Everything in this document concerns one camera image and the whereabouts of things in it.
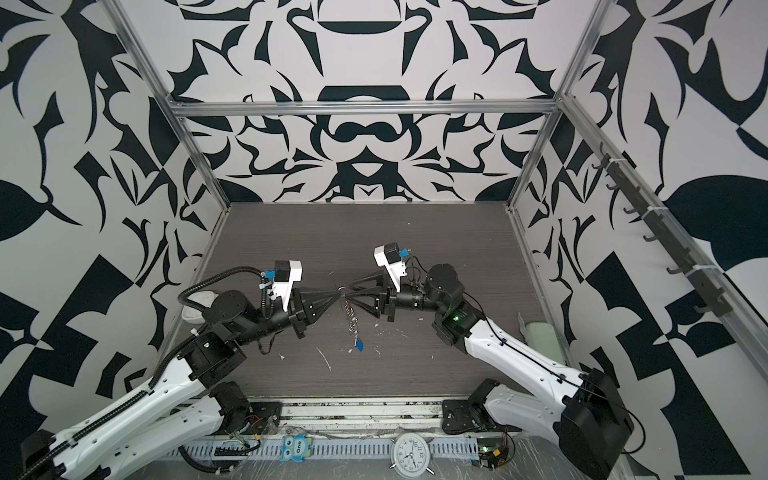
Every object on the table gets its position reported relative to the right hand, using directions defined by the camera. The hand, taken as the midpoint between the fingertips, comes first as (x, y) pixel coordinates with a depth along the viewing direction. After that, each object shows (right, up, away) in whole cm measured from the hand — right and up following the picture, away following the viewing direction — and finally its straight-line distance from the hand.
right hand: (352, 296), depth 61 cm
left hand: (-3, +1, -1) cm, 3 cm away
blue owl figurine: (-14, -36, +8) cm, 40 cm away
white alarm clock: (+12, -36, +6) cm, 39 cm away
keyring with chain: (0, -6, +3) cm, 7 cm away
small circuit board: (+32, -39, +10) cm, 51 cm away
